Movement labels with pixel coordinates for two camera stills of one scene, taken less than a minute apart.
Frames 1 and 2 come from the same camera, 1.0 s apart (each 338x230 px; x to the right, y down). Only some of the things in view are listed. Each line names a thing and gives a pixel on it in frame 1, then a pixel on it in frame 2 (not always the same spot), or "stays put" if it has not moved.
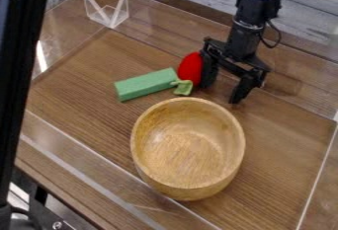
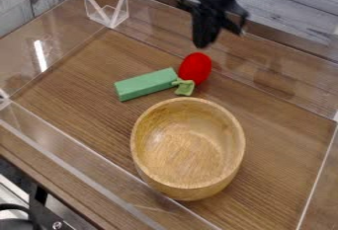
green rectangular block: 146,84 stays put
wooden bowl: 187,147 stays put
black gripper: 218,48 to 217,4
